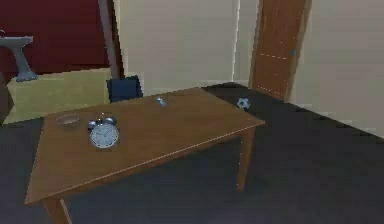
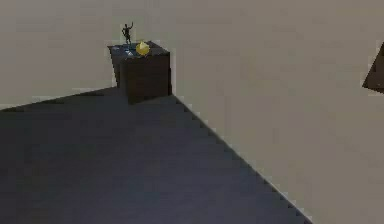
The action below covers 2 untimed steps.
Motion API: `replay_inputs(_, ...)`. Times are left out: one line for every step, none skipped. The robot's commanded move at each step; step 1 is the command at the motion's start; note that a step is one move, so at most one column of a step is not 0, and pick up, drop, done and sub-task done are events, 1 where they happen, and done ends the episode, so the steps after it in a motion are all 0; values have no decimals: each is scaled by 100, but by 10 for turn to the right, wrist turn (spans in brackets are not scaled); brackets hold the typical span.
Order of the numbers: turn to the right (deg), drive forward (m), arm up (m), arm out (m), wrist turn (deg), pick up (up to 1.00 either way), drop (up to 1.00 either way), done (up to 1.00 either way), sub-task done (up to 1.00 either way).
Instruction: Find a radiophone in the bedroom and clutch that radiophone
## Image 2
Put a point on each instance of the dark brown cabinet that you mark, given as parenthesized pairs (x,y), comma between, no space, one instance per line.
(145,75)

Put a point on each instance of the yellow round object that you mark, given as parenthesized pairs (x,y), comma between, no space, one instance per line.
(142,48)

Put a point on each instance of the black figure statuette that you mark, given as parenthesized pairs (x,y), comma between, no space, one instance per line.
(127,32)

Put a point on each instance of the dark brown wall shelf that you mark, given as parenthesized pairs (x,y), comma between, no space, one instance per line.
(376,75)

